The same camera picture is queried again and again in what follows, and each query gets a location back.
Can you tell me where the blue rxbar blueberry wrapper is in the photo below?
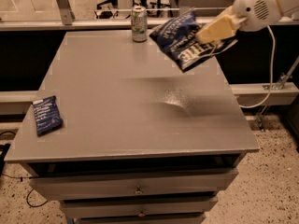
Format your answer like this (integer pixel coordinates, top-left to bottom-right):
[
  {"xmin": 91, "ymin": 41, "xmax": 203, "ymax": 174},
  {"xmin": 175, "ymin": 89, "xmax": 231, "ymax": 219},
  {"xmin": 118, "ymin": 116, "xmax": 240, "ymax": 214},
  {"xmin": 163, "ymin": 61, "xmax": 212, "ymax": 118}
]
[{"xmin": 32, "ymin": 96, "xmax": 63, "ymax": 136}]

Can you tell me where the bottom grey drawer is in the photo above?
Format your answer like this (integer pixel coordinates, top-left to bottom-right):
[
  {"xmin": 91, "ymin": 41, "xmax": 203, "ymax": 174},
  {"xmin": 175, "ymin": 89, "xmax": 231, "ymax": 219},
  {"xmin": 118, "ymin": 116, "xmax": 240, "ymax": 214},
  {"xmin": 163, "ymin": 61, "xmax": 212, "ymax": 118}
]
[{"xmin": 78, "ymin": 213, "xmax": 206, "ymax": 224}]

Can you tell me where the top grey drawer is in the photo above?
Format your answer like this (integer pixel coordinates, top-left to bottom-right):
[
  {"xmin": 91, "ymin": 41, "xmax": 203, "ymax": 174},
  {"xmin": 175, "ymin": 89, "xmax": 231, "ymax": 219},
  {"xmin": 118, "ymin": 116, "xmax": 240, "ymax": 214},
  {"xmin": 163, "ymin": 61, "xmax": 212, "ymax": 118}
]
[{"xmin": 30, "ymin": 168, "xmax": 238, "ymax": 201}]

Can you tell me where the grey drawer cabinet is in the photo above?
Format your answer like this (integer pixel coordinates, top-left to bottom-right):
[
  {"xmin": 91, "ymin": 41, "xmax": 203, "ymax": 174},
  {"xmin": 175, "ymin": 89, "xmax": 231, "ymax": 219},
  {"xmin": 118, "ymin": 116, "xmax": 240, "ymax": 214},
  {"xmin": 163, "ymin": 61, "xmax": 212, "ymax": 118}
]
[{"xmin": 4, "ymin": 30, "xmax": 261, "ymax": 224}]

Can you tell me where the blue kettle chip bag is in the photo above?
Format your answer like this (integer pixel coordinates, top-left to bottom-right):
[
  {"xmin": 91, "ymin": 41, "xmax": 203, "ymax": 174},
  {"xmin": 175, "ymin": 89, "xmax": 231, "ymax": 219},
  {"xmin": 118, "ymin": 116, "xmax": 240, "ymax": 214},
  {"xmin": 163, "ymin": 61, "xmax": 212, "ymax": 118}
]
[{"xmin": 149, "ymin": 11, "xmax": 237, "ymax": 73}]

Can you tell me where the grey metal railing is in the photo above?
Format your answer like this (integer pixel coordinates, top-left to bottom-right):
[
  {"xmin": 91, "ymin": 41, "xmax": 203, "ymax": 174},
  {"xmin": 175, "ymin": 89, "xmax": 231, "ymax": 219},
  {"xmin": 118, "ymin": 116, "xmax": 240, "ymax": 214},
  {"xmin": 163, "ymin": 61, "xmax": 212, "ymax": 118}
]
[{"xmin": 0, "ymin": 0, "xmax": 299, "ymax": 32}]

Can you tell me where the middle grey drawer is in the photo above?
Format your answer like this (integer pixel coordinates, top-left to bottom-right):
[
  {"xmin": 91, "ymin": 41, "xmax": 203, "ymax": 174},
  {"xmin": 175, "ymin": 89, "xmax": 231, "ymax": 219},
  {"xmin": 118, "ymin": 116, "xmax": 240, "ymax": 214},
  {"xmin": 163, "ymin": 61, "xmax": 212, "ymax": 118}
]
[{"xmin": 60, "ymin": 196, "xmax": 218, "ymax": 218}]

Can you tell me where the black floor cable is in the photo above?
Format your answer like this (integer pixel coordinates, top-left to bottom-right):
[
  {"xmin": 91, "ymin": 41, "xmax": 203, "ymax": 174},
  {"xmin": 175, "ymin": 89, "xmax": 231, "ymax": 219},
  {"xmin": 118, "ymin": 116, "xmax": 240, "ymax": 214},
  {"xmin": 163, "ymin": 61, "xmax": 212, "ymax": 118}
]
[{"xmin": 0, "ymin": 130, "xmax": 50, "ymax": 209}]

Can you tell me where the grey drawer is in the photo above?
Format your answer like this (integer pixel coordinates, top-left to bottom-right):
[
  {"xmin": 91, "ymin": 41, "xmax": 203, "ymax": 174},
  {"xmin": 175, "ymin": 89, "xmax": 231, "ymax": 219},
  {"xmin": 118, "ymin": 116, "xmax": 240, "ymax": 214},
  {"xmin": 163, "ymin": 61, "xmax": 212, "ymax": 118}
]
[
  {"xmin": 78, "ymin": 213, "xmax": 206, "ymax": 224},
  {"xmin": 60, "ymin": 196, "xmax": 218, "ymax": 218},
  {"xmin": 30, "ymin": 168, "xmax": 238, "ymax": 201}
]

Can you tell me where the green white soda can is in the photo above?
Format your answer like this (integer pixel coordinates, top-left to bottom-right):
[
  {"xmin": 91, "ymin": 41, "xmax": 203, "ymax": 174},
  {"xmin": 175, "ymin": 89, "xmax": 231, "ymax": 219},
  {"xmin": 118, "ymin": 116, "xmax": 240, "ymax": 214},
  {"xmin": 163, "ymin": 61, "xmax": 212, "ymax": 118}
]
[{"xmin": 131, "ymin": 6, "xmax": 148, "ymax": 42}]

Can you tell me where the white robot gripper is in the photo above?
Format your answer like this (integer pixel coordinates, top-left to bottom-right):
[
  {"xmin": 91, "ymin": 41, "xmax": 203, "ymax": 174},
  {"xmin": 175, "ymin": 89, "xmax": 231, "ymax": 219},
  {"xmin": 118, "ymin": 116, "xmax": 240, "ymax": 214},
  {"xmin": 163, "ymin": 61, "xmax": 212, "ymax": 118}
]
[{"xmin": 194, "ymin": 0, "xmax": 299, "ymax": 45}]

